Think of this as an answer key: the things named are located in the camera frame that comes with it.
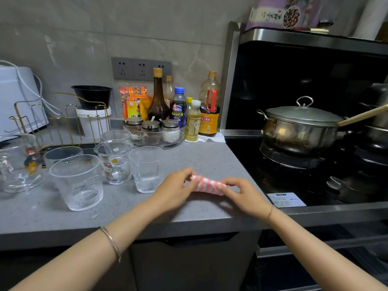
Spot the yellow seasoning pouch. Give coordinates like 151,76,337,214
140,97,154,121

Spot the large steel steamer pot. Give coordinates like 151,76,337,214
357,83,388,146

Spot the yellow liquid bottle white cap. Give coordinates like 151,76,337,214
185,99,202,142

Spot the dark brown glass bottle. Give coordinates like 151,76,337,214
148,68,171,121

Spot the black plastic bowl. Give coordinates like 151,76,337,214
71,85,113,110

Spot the white paper towel roll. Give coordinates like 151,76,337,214
353,0,388,40

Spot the silver bracelet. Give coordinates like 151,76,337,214
99,226,122,263

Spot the pale yellow flat pack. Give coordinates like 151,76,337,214
295,26,329,34

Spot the gold wire cup rack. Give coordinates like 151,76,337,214
8,92,111,155

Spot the stainless steel pot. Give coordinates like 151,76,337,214
257,109,345,156

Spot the embossed ribbed clear glass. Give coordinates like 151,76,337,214
49,154,103,212

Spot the wooden utensil handle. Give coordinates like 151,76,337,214
337,104,388,128

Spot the small ribbed clear glass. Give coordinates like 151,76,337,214
100,129,133,143

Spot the clear round condiment tray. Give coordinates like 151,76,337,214
123,125,186,148

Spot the steel pot lid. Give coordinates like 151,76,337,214
265,96,343,123

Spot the white plastic bucket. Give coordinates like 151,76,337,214
76,106,112,140

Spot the white paper towel sheet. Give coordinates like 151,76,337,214
185,132,226,143

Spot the person's left hand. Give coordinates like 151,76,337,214
150,167,200,214

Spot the white microwave oven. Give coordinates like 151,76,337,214
0,65,49,140

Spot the short textured glass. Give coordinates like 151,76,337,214
43,146,84,169

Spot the glass spice jar steel lid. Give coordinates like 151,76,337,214
141,119,161,133
124,116,144,140
160,119,181,143

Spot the pink striped cloth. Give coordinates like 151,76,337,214
185,175,228,196

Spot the orange seasoning packet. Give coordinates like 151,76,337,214
119,86,148,120

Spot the white label sticker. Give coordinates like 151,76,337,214
266,192,307,209

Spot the penguin print glass mug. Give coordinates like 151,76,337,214
0,133,46,194

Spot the tall ribbed clear glass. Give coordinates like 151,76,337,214
129,146,164,194

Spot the person's right hand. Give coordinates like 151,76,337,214
217,177,273,224

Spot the white power cable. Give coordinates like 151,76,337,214
0,59,63,116

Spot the person's right forearm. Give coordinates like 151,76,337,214
266,206,388,291

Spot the dark bottle blue cap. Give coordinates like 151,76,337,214
170,86,188,128

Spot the large bottle red handle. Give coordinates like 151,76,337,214
198,71,221,137

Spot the brown cardboard box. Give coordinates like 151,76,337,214
375,22,388,43

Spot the steel ladle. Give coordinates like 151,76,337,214
326,176,355,194

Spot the grey wall socket panel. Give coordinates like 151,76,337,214
111,57,173,81

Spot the clear bottle brown cap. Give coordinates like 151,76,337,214
163,75,175,108

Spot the cartoon cat print glass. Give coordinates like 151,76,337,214
94,139,134,185

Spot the purple food packet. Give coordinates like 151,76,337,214
245,0,323,31

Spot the person's left forearm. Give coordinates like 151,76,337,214
9,202,164,291

